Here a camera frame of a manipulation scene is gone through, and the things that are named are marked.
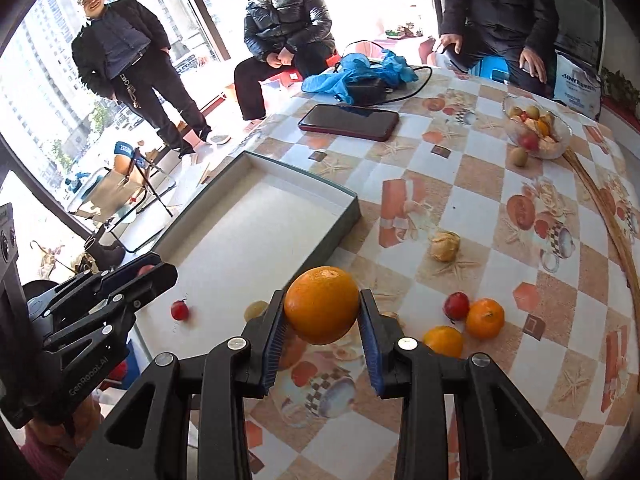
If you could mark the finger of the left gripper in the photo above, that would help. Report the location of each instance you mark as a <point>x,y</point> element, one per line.
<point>142,279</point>

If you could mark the dark green shallow box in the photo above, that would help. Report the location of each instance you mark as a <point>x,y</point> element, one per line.
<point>248,233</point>

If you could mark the blue plastic bag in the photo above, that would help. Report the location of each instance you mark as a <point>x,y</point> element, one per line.
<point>362,82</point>

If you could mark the potted green plant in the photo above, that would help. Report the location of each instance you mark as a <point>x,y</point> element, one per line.
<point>621,93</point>

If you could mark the small dark red tomato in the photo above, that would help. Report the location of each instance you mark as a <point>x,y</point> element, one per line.
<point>457,306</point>

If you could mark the person in dark suit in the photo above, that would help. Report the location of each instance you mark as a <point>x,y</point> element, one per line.
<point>122,54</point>

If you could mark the back orange with stem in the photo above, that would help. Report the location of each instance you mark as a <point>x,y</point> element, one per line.
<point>485,319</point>

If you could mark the phone in red case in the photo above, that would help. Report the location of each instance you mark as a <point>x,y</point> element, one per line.
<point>353,121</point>

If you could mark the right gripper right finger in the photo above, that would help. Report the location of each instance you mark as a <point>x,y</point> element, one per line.
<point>453,405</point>

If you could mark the black pouch with cable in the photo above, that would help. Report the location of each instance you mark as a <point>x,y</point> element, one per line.
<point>373,50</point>

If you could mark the glass fruit bowl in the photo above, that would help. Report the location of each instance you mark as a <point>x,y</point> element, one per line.
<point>534,128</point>

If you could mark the husked physalis fruit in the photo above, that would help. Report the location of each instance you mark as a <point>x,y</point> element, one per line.
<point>445,246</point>

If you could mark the green kiwi fruit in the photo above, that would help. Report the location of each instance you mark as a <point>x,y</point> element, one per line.
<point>255,310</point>

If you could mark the white shopping bag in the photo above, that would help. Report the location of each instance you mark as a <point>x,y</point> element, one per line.
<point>577,86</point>

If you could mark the standing person black coat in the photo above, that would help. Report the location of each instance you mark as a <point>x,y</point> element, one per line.
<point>522,32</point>

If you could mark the seated person puffy jacket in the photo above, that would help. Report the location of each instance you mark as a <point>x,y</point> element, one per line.
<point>281,34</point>

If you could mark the long wooden stick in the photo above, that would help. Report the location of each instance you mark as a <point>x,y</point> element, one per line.
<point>614,230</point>

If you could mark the folding chair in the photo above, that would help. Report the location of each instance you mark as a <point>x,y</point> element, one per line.
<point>112,195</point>

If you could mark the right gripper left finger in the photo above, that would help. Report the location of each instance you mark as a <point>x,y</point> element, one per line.
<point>146,434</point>

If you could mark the kiwi beside bowl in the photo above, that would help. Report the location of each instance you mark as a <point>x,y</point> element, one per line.
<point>518,157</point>

